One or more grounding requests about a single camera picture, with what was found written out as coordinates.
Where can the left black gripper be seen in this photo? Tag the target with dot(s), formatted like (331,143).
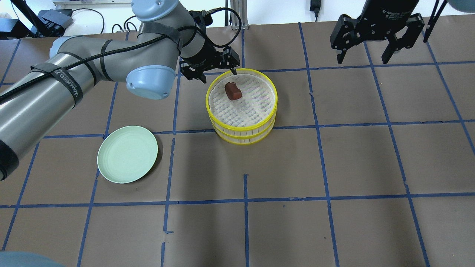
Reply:
(206,53)

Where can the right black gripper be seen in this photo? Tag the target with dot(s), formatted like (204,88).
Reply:
(386,15)

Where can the red-brown bun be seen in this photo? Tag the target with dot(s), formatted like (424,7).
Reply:
(232,91)

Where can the yellow steamer layer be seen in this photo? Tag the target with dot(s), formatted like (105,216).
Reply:
(256,107)
(244,137)

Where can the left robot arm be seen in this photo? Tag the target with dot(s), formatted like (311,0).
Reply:
(170,38)

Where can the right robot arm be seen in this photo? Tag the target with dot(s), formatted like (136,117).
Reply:
(465,6)

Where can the black power adapter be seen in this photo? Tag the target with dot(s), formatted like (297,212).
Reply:
(315,5)

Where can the light green plate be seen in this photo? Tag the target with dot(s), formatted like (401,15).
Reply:
(127,154)

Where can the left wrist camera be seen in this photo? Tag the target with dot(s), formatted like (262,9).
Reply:
(202,18)

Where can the aluminium frame post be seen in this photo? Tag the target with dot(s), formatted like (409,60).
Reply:
(241,8)

